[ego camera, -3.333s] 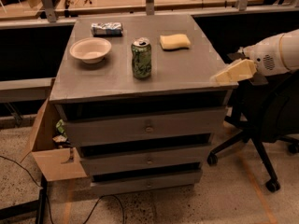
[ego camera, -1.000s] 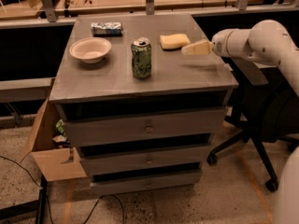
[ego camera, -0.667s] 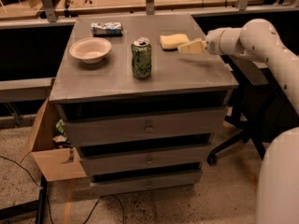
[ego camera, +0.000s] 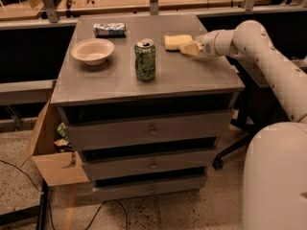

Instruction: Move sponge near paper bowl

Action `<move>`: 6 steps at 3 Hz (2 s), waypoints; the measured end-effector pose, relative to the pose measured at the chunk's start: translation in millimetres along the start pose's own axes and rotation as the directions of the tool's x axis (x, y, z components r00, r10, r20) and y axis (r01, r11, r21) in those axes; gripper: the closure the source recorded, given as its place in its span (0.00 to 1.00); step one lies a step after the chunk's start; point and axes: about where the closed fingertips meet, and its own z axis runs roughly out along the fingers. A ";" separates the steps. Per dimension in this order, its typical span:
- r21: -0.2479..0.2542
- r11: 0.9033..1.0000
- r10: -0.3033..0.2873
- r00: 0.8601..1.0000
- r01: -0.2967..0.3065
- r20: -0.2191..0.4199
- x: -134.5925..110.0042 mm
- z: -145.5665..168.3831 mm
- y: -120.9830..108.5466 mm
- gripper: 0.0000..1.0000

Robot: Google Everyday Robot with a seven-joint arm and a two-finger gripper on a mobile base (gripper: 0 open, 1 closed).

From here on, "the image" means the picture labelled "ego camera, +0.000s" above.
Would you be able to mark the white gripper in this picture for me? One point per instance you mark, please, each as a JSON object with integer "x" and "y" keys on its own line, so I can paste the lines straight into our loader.
{"x": 204, "y": 44}

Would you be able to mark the yellow sponge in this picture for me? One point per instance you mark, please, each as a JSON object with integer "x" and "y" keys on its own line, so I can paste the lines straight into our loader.
{"x": 172, "y": 42}

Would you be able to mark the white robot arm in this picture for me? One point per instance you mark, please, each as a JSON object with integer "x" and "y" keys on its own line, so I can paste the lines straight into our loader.
{"x": 275, "y": 171}

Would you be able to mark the white paper bowl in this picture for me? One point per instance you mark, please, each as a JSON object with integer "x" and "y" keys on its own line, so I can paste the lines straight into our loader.
{"x": 93, "y": 51}

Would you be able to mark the green soda can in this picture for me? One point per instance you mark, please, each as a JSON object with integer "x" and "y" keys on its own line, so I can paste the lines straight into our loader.
{"x": 145, "y": 59}

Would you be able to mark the grey drawer cabinet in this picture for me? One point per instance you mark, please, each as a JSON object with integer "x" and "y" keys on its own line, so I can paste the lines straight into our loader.
{"x": 147, "y": 137}

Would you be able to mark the blue silver snack bag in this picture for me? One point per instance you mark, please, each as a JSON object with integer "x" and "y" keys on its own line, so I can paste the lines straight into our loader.
{"x": 109, "y": 30}

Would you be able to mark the green snack packet in box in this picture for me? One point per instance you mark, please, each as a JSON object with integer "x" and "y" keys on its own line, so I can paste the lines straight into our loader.
{"x": 61, "y": 141}

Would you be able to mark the cardboard box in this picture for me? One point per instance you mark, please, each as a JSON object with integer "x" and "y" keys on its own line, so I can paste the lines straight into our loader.
{"x": 57, "y": 168}

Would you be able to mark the black metal stand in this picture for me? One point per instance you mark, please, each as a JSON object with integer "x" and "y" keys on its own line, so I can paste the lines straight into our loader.
{"x": 38, "y": 211}

